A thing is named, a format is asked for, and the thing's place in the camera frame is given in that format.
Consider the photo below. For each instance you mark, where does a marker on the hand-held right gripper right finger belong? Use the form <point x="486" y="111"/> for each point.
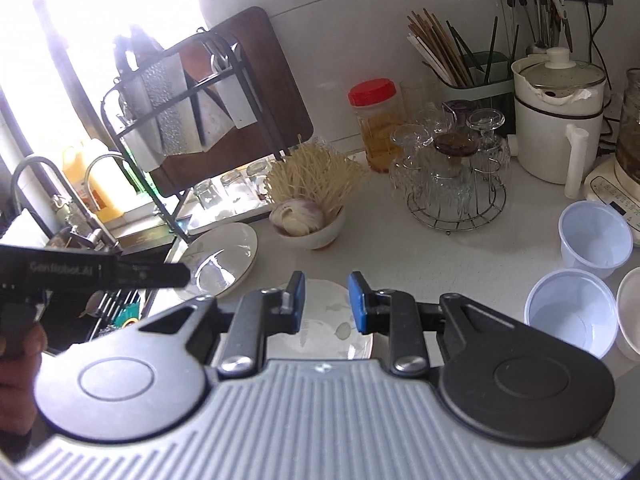
<point x="357" y="302"/>

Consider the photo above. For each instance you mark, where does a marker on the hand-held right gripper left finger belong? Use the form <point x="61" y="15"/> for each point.
<point x="298" y="292"/>

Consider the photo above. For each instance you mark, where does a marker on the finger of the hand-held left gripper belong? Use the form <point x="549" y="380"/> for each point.
<point x="150" y="275"/>

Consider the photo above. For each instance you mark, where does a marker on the white floral plate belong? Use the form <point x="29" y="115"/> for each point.
<point x="220" y="265"/>
<point x="325" y="325"/>

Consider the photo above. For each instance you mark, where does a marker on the translucent plastic bowl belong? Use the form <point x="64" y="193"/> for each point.
<point x="595" y="237"/>
<point x="570" y="312"/>

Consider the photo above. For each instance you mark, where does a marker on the person's left hand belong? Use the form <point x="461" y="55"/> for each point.
<point x="17" y="400"/>

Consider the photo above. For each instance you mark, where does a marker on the steel sink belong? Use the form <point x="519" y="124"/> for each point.
<point x="75" y="317"/>

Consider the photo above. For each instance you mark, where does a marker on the white ceramic bowl with onion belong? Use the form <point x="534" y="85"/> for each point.
<point x="325" y="237"/>

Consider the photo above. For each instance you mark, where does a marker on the purple onion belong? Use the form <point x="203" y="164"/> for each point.
<point x="295" y="217"/>

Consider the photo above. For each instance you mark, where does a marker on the orange detergent bottle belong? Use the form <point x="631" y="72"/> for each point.
<point x="102" y="185"/>

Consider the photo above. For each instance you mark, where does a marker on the clear glass tumbler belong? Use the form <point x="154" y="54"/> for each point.
<point x="234" y="185"/>
<point x="206" y="195"/>
<point x="256" y="176"/>

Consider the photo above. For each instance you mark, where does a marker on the white tray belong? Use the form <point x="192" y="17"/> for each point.
<point x="235" y="215"/>

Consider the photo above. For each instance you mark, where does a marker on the chrome faucet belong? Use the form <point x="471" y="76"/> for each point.
<point x="30" y="161"/>

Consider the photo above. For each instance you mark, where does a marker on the chrome gooseneck tap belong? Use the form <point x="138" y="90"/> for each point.
<point x="102" y="157"/>

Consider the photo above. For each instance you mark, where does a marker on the cluster of glass cups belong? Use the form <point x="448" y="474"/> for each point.
<point x="450" y="180"/>

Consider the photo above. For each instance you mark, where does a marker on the steel kitchen knife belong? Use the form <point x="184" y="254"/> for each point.
<point x="215" y="120"/>

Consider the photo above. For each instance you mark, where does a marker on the hammered steel cleaver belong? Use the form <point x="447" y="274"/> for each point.
<point x="170" y="105"/>

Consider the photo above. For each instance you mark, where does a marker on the red-lidded plastic jar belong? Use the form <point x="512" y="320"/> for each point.
<point x="377" y="125"/>

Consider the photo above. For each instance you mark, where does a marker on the dark wooden cutting board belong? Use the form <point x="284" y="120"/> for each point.
<point x="272" y="85"/>

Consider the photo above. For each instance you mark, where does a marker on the white electric pot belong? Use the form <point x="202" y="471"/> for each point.
<point x="545" y="135"/>

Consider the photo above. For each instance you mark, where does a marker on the green chopstick holder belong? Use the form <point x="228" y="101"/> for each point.
<point x="492" y="85"/>

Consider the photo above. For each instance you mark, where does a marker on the glass electric kettle on base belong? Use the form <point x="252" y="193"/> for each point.
<point x="607" y="192"/>

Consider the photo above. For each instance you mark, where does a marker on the plain white ceramic bowl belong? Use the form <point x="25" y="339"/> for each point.
<point x="631" y="310"/>

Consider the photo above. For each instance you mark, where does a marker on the white pot lid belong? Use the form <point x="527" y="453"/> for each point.
<point x="560" y="72"/>

